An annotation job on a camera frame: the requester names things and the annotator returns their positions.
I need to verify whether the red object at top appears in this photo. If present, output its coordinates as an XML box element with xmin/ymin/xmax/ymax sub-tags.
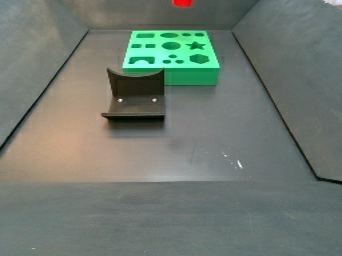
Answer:
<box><xmin>172</xmin><ymin>0</ymin><xmax>193</xmax><ymax>7</ymax></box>

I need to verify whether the green shape sorter block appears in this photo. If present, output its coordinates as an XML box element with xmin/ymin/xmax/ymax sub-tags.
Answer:
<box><xmin>121</xmin><ymin>30</ymin><xmax>220</xmax><ymax>86</ymax></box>

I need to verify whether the black curved holder stand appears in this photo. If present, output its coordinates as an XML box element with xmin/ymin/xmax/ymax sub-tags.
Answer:
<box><xmin>101</xmin><ymin>69</ymin><xmax>165</xmax><ymax>120</ymax></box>

